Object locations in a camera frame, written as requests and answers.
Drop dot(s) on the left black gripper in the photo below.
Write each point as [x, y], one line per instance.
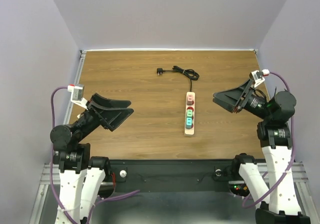
[109, 116]

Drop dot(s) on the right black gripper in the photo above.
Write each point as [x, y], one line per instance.
[232, 99]

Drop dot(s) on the pink plug adapter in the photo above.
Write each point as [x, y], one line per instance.
[190, 99]

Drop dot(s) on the green plug adapter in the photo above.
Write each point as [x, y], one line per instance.
[190, 113]

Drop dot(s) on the teal plug adapter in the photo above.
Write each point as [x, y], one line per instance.
[189, 123]

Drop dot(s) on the white power strip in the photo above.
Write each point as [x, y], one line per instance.
[190, 132]

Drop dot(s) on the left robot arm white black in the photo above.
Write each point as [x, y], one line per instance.
[81, 174]

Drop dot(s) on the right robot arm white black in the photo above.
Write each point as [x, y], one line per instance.
[275, 201]

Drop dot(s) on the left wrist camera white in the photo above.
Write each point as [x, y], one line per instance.
[77, 95]

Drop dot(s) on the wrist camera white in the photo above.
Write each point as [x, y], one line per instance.
[77, 95]
[257, 78]

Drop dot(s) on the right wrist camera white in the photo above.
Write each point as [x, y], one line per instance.
[257, 78]

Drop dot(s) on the black wall plug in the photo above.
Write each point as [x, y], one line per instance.
[159, 71]

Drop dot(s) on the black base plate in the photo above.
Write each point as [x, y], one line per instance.
[174, 175]

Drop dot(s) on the aluminium frame rail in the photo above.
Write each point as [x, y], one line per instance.
[46, 175]

